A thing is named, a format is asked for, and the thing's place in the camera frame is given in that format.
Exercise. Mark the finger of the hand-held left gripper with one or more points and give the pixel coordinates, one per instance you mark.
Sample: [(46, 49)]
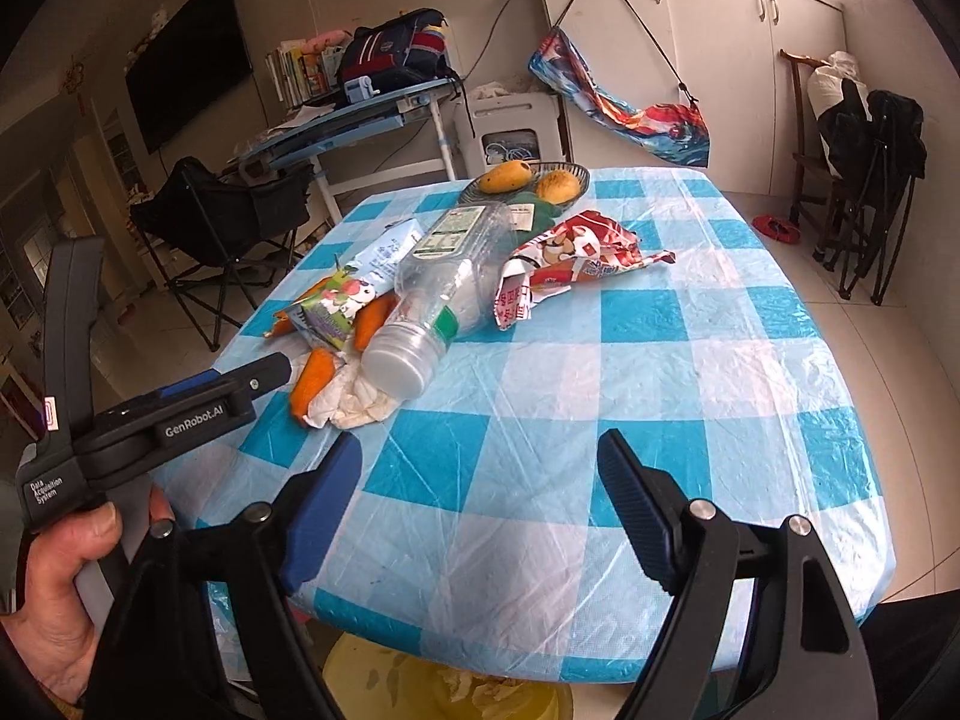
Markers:
[(255, 375)]

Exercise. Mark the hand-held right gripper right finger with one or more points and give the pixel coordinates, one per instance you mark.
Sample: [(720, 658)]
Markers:
[(637, 502)]

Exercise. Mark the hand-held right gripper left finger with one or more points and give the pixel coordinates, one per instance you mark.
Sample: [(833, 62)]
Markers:
[(322, 517)]

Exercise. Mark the green juice carton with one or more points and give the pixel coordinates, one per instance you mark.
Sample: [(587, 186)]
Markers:
[(330, 311)]

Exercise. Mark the white tissue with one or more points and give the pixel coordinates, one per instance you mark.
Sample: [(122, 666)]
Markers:
[(352, 401)]

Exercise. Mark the yellow plastic basin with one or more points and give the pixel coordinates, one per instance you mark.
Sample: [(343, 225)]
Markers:
[(375, 679)]

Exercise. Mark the blue white drink carton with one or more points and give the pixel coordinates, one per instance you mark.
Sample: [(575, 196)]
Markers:
[(386, 251)]

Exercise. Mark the clear plastic bottle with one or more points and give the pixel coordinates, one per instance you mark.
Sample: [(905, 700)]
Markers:
[(450, 277)]

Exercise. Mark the red snack wrapper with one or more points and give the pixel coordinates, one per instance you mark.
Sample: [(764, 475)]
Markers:
[(570, 255)]

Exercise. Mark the person's left hand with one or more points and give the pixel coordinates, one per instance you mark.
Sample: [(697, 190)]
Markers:
[(52, 577)]

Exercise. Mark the blue white checkered tablecloth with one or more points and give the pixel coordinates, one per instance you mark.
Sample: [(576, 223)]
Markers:
[(600, 390)]

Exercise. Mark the black folding camp chair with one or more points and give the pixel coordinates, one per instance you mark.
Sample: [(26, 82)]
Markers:
[(195, 195)]

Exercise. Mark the white papers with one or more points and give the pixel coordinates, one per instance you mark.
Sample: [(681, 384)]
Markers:
[(300, 116)]

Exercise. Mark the blue white study desk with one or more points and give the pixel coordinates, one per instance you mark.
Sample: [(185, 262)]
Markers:
[(360, 109)]

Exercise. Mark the blue pencil sharpener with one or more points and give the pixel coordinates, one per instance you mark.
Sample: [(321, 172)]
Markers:
[(360, 90)]

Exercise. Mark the green jar white label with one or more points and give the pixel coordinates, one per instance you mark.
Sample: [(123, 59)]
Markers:
[(544, 211)]

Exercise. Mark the row of books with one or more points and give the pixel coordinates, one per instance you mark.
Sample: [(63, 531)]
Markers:
[(296, 71)]

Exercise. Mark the red floor item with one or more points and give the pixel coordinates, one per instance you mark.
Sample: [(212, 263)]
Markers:
[(776, 225)]

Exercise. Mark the black television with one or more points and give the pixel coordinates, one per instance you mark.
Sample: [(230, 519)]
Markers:
[(187, 67)]

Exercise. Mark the yellow mango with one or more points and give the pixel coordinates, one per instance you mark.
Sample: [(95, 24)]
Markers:
[(556, 185), (504, 178)]

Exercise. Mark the person's dark trousers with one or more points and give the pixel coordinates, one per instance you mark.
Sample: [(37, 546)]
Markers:
[(915, 660)]

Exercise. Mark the pink plush toy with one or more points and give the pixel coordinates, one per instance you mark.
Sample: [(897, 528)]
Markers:
[(330, 37)]

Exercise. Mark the glass fruit dish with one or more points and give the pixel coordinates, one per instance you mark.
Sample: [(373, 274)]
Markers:
[(536, 169)]

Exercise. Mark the dark blue backpack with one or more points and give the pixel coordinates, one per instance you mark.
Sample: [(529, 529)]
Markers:
[(390, 45)]

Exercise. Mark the white plastic stool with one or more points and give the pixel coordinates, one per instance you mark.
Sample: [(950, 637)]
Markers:
[(510, 120)]

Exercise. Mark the white cloth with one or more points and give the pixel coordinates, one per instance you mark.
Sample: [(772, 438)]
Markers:
[(495, 88)]

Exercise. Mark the colourful printed bag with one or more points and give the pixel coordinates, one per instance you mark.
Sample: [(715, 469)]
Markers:
[(600, 90)]

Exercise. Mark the wooden chair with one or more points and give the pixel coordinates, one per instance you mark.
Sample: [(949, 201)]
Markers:
[(799, 90)]

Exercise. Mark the black folded chairs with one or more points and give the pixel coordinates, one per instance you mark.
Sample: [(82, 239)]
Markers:
[(892, 135)]

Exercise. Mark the white cabinet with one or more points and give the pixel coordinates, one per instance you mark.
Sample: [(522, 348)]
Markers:
[(720, 52)]

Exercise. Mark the white sack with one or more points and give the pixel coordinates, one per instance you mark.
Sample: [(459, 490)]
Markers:
[(825, 82)]

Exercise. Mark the red wall knot ornament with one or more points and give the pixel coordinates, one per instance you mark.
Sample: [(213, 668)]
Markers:
[(73, 79)]

